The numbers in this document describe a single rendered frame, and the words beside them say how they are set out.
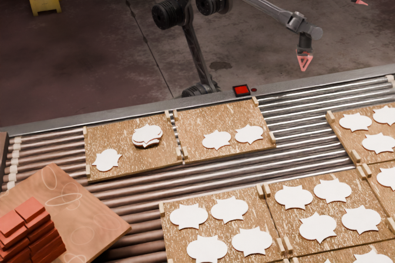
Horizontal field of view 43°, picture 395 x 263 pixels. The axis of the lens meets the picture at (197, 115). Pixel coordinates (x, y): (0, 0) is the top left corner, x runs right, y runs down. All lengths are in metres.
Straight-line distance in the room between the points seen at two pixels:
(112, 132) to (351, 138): 1.08
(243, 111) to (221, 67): 2.02
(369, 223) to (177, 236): 0.70
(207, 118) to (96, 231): 0.83
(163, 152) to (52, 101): 2.23
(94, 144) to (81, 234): 0.60
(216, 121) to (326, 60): 2.31
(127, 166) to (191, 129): 0.35
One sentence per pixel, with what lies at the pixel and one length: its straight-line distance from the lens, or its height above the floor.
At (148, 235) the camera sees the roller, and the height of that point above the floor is 0.92.
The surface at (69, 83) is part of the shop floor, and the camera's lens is 4.47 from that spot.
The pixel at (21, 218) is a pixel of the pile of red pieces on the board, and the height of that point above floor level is 1.26.
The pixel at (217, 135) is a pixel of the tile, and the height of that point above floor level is 0.95.
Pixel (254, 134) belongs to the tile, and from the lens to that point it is 2.25.
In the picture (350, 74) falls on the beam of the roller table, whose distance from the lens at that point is 2.72.
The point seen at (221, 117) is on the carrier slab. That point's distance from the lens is 2.36.
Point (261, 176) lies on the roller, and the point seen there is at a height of 0.91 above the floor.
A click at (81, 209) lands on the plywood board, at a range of 1.91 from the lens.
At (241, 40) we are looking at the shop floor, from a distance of 4.75.
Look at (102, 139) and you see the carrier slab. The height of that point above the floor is 0.94.
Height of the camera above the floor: 2.44
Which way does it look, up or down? 39 degrees down
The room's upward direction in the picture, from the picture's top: 5 degrees counter-clockwise
